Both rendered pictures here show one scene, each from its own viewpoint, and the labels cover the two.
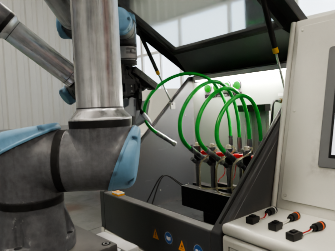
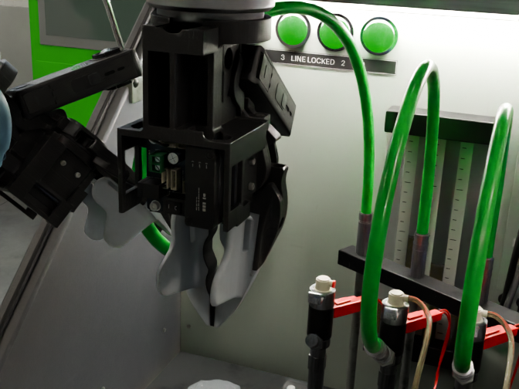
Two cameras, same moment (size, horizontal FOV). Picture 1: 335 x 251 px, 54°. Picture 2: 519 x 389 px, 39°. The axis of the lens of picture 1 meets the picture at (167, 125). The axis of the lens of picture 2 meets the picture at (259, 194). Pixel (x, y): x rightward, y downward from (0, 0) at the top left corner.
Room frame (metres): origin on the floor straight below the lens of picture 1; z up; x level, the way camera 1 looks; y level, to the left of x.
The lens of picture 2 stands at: (0.70, 0.33, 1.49)
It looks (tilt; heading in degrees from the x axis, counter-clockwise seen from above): 19 degrees down; 328
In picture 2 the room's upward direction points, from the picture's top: 2 degrees clockwise
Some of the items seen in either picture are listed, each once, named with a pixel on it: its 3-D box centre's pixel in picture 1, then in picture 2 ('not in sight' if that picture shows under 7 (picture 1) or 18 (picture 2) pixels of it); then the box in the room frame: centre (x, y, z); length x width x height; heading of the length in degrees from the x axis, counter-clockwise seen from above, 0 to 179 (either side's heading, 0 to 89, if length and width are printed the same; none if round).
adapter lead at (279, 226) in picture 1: (285, 220); not in sight; (0.82, -0.29, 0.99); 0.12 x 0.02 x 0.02; 130
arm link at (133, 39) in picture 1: (124, 31); not in sight; (1.09, 0.13, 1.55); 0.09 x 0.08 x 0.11; 0
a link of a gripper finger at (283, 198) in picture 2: (136, 97); (249, 204); (1.09, 0.10, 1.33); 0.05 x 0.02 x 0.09; 38
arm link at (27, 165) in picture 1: (33, 159); not in sight; (0.61, 0.25, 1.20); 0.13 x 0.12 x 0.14; 90
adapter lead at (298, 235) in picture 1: (306, 230); not in sight; (0.75, -0.31, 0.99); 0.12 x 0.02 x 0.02; 121
